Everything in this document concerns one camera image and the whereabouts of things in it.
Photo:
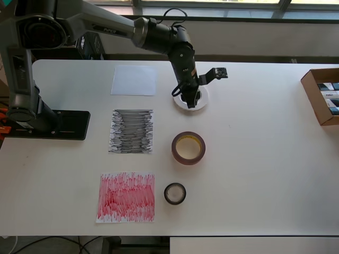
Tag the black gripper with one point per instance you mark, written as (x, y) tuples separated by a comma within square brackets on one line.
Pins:
[(190, 92)]

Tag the white tape roll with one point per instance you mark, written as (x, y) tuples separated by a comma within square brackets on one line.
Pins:
[(177, 101)]

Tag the large brown tape roll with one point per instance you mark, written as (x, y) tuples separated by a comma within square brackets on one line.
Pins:
[(188, 162)]

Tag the black tape roll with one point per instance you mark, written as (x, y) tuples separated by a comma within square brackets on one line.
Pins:
[(174, 202)]

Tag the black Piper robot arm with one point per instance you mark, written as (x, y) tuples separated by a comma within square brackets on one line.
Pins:
[(111, 29)]

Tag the plain white paper sheet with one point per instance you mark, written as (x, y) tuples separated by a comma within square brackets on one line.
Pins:
[(132, 79)]

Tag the black scribbled paper sheet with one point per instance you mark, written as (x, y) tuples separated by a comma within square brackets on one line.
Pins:
[(119, 132)]

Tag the black printed carton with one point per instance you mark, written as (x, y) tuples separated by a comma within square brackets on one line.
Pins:
[(90, 47)]

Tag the red scribbled paper sheet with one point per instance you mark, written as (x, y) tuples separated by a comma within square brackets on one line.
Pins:
[(124, 198)]

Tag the open brown cardboard tray box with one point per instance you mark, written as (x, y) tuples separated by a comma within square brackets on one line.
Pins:
[(311, 90)]

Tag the small black white carton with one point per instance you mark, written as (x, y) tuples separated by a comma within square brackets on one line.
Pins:
[(327, 86), (335, 111), (331, 94), (333, 103)]

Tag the white board panel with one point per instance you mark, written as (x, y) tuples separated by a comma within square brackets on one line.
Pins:
[(251, 246)]

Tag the orange table clamp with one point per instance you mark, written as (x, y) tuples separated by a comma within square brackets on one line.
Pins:
[(5, 130)]

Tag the tall brown GX760A cardboard box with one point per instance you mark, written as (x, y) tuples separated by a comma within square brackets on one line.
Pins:
[(2, 74)]

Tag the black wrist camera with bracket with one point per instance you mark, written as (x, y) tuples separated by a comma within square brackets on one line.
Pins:
[(221, 72)]

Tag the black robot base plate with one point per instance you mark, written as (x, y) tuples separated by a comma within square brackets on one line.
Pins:
[(74, 127)]

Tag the dark window frame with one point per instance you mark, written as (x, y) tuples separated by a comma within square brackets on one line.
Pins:
[(284, 4)]

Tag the black table leg frame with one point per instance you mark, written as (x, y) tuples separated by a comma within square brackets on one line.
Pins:
[(111, 246)]

